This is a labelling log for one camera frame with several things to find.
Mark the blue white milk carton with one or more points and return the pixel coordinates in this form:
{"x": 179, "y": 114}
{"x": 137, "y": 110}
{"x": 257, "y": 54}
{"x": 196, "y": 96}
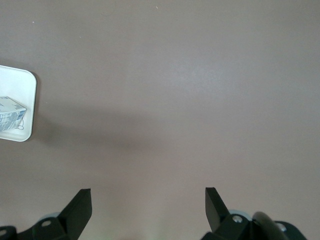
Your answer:
{"x": 10, "y": 112}

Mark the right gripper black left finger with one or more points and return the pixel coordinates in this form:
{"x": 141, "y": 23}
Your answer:
{"x": 75, "y": 212}

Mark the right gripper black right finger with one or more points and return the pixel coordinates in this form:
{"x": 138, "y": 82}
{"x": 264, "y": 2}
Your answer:
{"x": 216, "y": 212}

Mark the white rectangular tray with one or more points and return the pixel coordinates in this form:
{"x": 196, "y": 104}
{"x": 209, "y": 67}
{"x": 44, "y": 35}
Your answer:
{"x": 17, "y": 80}

